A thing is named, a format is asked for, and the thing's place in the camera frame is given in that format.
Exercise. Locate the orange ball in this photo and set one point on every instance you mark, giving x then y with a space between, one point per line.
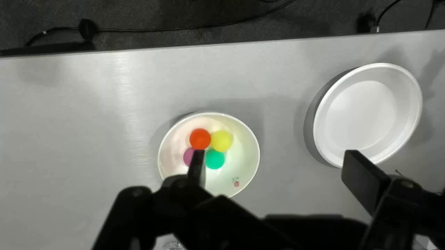
201 139

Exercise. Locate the deep white bowl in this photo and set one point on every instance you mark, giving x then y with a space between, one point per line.
244 153

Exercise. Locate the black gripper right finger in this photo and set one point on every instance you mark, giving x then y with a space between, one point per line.
366 180

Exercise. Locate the yellow ball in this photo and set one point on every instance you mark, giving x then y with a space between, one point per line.
223 140

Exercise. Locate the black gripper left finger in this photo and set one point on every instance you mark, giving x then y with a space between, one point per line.
197 168

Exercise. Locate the shallow white foam bowl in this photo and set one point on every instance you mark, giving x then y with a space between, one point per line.
366 111

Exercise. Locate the green ball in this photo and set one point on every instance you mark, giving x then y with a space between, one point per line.
216 158

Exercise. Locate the purple ball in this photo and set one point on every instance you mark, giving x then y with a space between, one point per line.
188 155

